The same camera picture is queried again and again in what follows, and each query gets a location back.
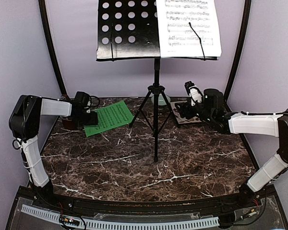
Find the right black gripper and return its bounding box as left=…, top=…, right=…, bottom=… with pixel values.
left=175, top=97, right=214, bottom=124

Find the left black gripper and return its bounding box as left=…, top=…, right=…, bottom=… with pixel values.
left=75, top=110, right=99, bottom=127

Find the green sheet music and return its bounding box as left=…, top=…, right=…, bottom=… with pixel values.
left=84, top=101, right=134, bottom=137

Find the white sheet music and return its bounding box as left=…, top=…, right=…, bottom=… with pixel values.
left=156, top=0, right=222, bottom=59

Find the black music stand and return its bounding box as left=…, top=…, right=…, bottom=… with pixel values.
left=96, top=0, right=219, bottom=163

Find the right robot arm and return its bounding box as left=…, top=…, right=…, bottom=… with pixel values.
left=175, top=86, right=288, bottom=208

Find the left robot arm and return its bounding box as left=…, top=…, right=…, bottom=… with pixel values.
left=9, top=92, right=98, bottom=188

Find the floral square plate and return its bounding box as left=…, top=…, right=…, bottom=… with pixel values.
left=169, top=100, right=202, bottom=125

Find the brown wooden metronome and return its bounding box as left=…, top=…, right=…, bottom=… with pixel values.
left=60, top=94, right=78, bottom=131

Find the green ceramic bowl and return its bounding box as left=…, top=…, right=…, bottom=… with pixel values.
left=151, top=94, right=170, bottom=110

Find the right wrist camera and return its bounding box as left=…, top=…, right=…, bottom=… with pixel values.
left=184, top=81, right=203, bottom=106

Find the black front rail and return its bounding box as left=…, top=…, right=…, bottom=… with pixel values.
left=54, top=194, right=252, bottom=215

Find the white slotted cable duct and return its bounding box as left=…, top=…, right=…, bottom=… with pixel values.
left=21, top=204, right=219, bottom=230

